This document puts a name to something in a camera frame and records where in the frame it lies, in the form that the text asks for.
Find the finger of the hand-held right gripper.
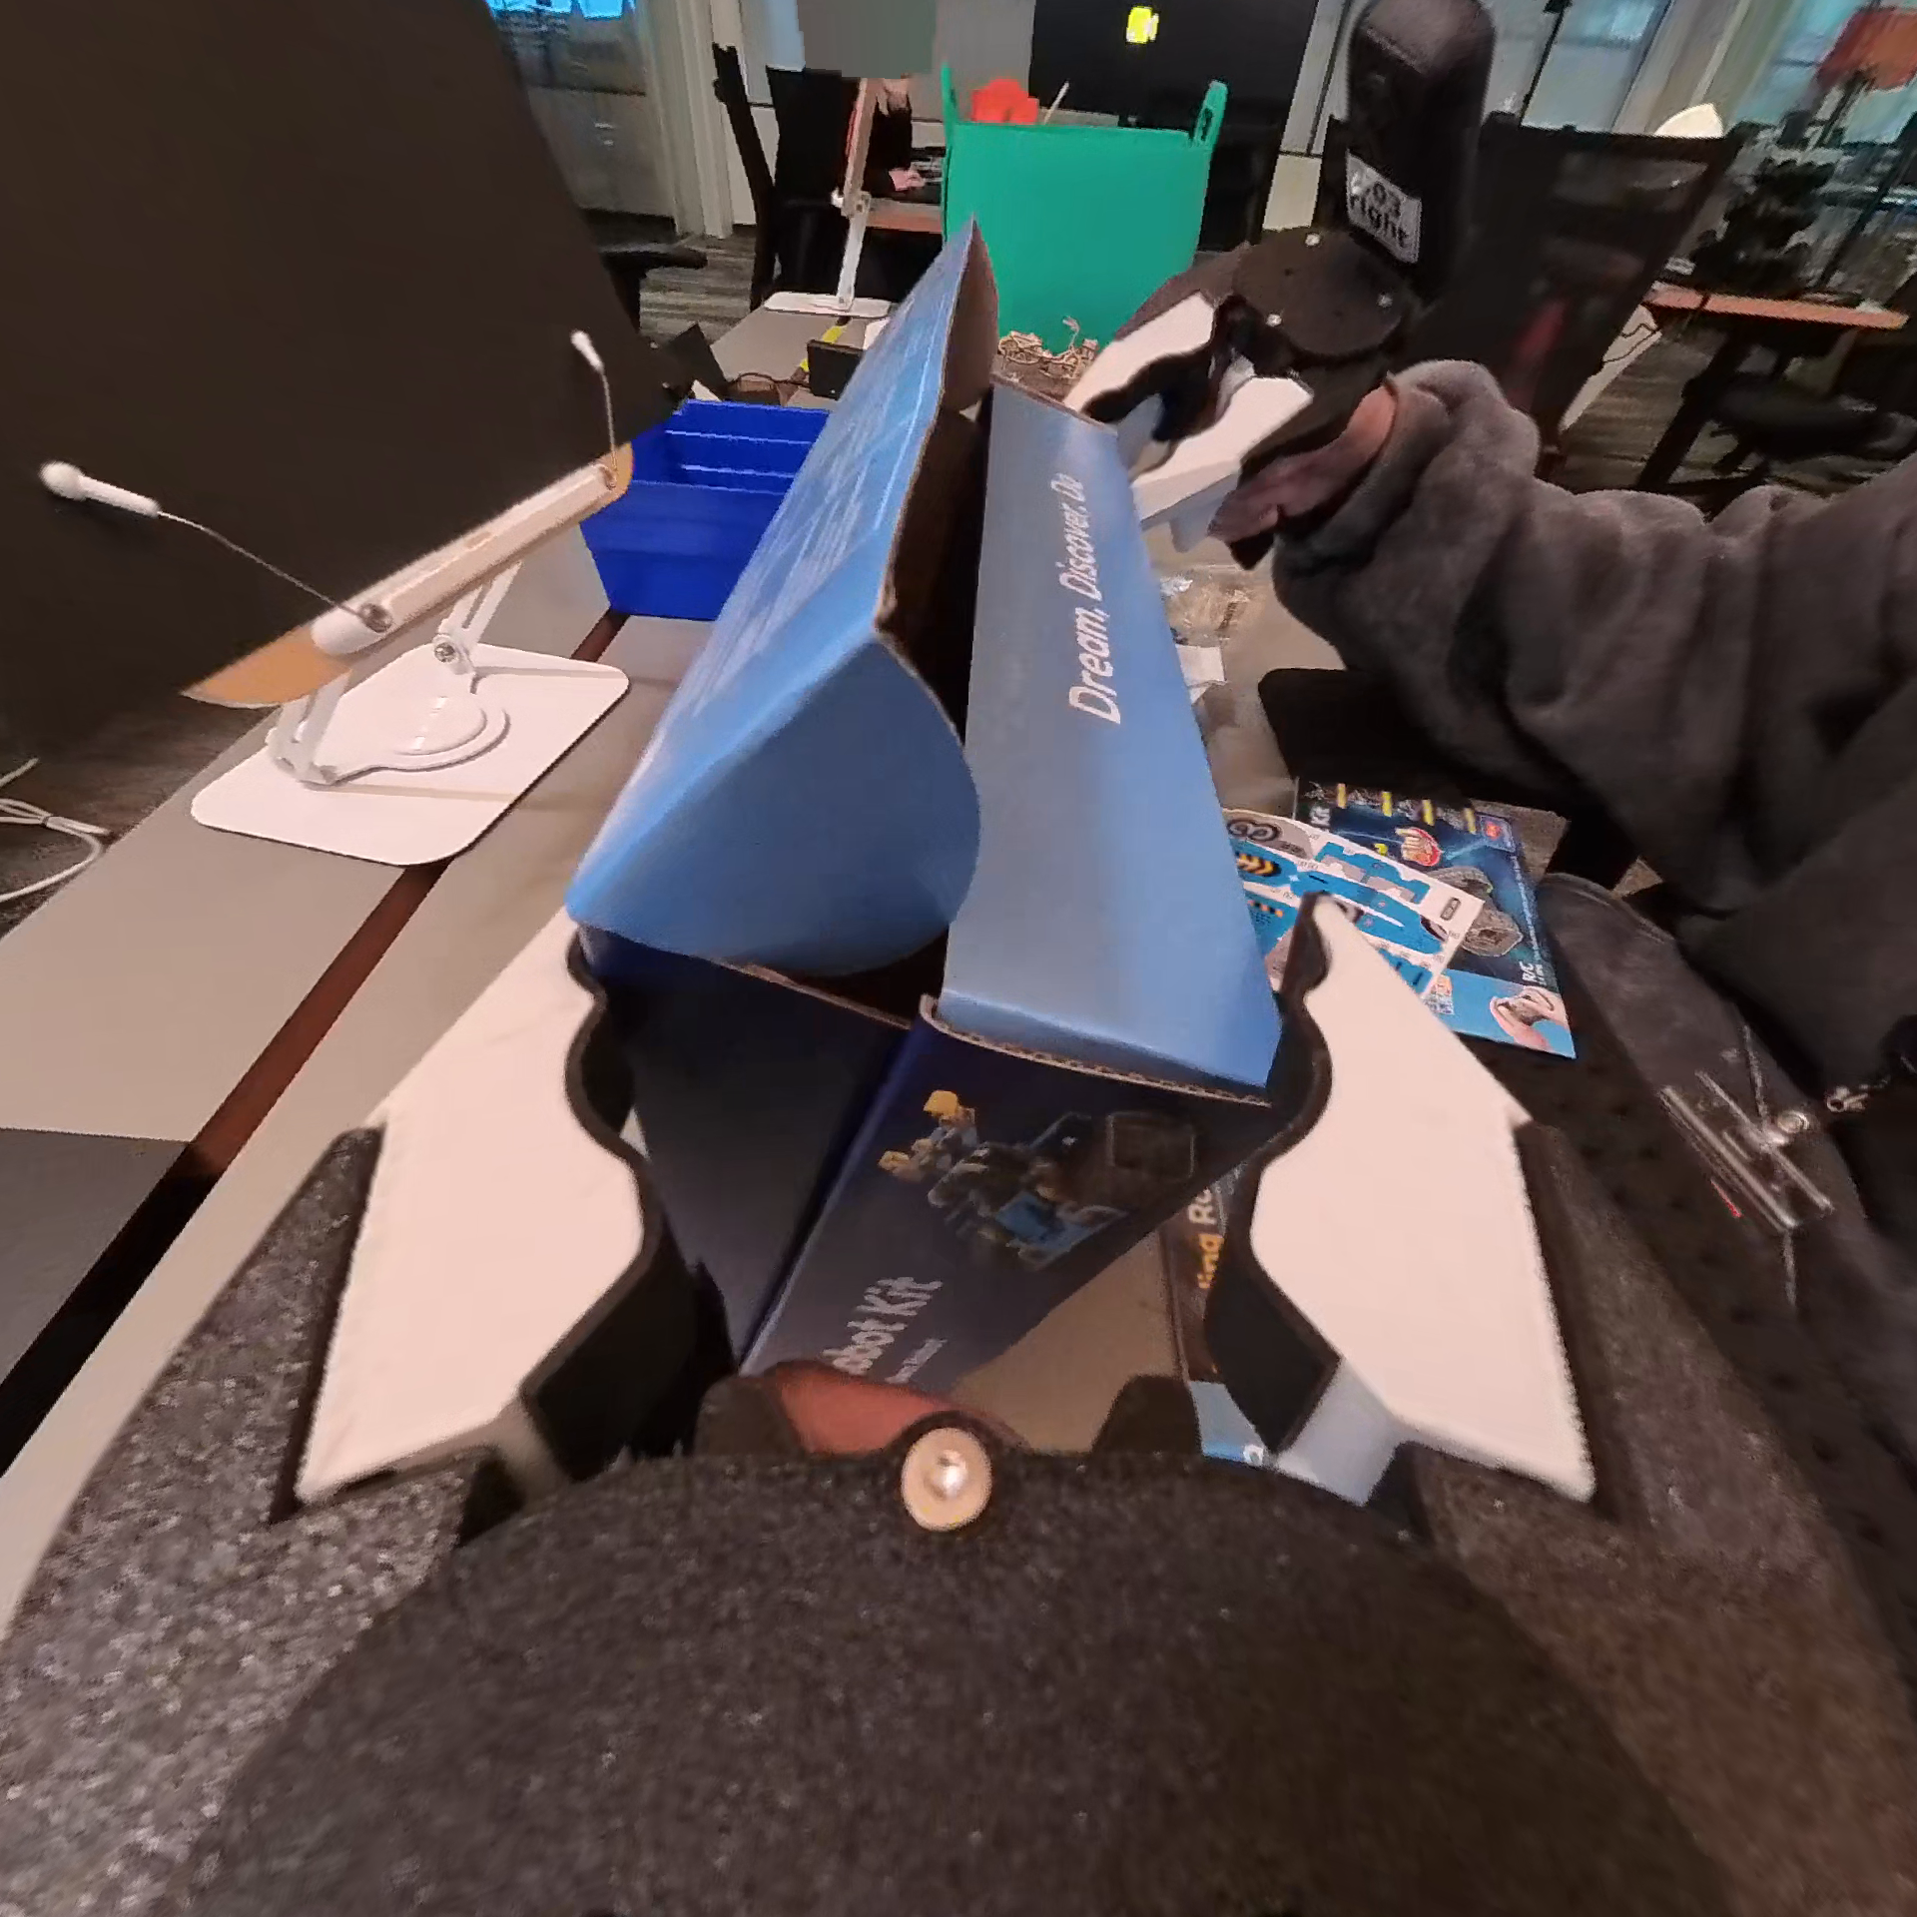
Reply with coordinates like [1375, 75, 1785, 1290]
[1071, 292, 1249, 430]
[1121, 367, 1318, 552]

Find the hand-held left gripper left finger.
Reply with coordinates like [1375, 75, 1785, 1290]
[291, 910, 712, 1507]

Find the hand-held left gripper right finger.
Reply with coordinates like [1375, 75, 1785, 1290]
[1202, 892, 1598, 1508]

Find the clear labelled parts bag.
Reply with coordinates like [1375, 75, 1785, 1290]
[1158, 569, 1262, 704]

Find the small blue leaflet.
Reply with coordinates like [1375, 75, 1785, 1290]
[1286, 776, 1577, 1063]

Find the blue robot kit box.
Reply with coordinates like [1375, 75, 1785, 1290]
[566, 216, 1334, 1464]

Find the blue sticker sheet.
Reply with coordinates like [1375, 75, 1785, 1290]
[1228, 808, 1487, 992]

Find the white desk stand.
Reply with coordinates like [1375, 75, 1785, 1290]
[829, 72, 904, 319]
[37, 328, 631, 868]

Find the wooden top desk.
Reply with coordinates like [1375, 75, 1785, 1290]
[1645, 276, 1917, 488]

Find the wooden model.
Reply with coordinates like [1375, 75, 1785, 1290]
[994, 316, 1122, 396]

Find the teal folder stand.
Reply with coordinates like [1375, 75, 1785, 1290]
[939, 67, 1229, 347]

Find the black mesh office chair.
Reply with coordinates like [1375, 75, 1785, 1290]
[1475, 111, 1750, 459]

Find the black display board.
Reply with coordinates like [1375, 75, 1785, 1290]
[1030, 0, 1324, 109]

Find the blue plastic bin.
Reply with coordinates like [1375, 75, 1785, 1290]
[582, 397, 833, 623]

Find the white cable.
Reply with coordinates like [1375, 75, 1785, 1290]
[0, 756, 110, 903]

